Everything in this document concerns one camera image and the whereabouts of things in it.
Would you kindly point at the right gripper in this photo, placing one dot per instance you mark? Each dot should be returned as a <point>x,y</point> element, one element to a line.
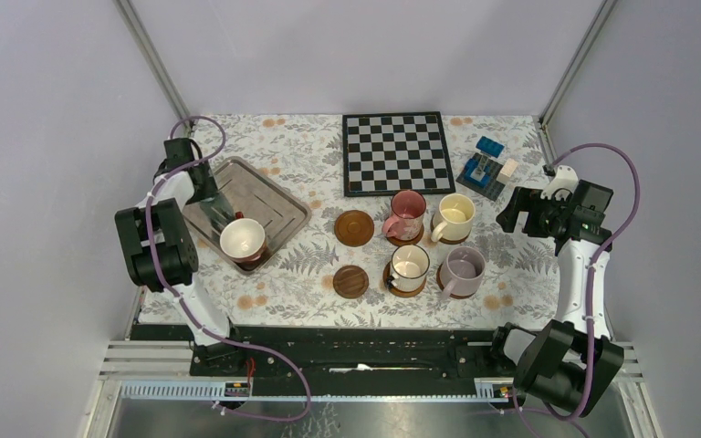
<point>522,201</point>

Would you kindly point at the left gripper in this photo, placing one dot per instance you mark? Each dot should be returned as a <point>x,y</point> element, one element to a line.
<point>209,189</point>

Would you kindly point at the cream yellow mug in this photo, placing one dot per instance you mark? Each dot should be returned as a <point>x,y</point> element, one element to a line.
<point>454,216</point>

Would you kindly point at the brown wooden coaster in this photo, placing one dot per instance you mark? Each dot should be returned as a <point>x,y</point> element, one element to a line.
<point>405,278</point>
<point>455,286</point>
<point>446,241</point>
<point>354,228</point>
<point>399,242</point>

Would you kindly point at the lavender ceramic mug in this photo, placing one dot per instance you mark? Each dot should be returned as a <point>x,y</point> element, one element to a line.
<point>466,262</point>

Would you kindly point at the white red bowl cup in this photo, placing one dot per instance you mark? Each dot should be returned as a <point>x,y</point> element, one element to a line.
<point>244,241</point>

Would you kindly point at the pink enamel mug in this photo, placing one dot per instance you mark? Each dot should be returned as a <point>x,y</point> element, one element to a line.
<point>405,221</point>

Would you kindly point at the white black-rimmed enamel mug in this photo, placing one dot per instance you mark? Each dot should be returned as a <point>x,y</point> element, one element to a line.
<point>413,253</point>

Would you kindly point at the dark walnut coaster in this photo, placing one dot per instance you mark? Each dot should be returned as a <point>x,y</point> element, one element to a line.
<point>350,282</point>

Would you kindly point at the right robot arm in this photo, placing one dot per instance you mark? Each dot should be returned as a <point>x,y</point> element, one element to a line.
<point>570,363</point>

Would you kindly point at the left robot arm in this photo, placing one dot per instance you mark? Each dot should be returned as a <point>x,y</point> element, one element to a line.
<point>159,252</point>

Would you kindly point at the grey lego baseplate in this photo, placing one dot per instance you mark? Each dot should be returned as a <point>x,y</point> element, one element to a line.
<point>480,174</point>

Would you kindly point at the white lego brick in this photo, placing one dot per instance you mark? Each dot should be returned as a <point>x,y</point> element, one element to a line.
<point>506,171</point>

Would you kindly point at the blue lego brick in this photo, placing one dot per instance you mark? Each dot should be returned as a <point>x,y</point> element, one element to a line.
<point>489,147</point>

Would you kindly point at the metal serving tray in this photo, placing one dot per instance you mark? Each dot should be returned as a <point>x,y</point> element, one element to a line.
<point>256,196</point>

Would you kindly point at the floral tablecloth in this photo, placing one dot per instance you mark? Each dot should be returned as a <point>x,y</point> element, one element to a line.
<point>302,153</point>

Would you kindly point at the black white chessboard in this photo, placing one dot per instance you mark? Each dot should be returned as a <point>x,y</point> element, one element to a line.
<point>384,153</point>

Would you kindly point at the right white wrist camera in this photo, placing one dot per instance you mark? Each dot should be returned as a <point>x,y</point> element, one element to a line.
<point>562,184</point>

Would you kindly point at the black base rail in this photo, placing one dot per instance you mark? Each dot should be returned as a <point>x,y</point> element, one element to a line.
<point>355,361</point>

